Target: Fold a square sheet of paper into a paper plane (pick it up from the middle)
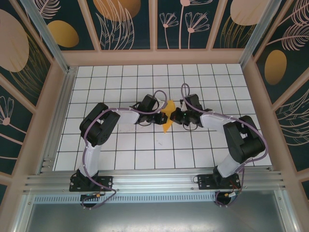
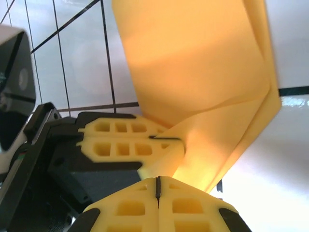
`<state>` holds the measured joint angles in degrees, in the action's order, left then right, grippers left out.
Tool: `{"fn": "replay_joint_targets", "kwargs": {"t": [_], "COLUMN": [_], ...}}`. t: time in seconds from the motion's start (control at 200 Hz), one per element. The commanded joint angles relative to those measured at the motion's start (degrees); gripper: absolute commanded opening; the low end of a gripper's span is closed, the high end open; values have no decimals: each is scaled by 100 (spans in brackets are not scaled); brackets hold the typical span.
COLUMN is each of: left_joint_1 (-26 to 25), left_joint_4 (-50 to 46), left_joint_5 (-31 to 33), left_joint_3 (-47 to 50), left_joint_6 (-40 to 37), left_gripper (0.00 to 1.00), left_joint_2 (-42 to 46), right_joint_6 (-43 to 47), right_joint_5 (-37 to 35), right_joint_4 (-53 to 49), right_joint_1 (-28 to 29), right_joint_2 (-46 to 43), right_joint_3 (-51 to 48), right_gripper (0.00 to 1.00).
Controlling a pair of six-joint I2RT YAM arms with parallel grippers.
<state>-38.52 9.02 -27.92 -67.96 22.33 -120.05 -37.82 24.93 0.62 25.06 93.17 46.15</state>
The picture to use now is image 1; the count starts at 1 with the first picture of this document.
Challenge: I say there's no grey metal sheet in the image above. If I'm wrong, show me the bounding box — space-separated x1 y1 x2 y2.
14 203 300 232

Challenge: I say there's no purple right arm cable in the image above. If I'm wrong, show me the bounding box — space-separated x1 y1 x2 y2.
180 83 268 208

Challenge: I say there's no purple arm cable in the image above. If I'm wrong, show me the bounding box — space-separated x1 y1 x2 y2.
180 83 268 208
82 89 169 210

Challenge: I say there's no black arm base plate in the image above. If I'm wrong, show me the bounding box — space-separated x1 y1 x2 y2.
197 173 242 190
69 175 114 193

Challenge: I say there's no long aluminium base rail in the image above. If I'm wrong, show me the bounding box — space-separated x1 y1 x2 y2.
23 169 288 194

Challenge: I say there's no aluminium side rail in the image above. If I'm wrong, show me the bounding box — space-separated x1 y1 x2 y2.
38 67 78 174

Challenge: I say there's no slotted metal cable tray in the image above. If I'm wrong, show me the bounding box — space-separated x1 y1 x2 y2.
33 192 278 203

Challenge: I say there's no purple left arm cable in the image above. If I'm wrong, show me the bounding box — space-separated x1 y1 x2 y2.
82 89 169 210

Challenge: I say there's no aluminium corner post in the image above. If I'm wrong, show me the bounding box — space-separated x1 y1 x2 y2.
20 0 70 73
239 0 283 71

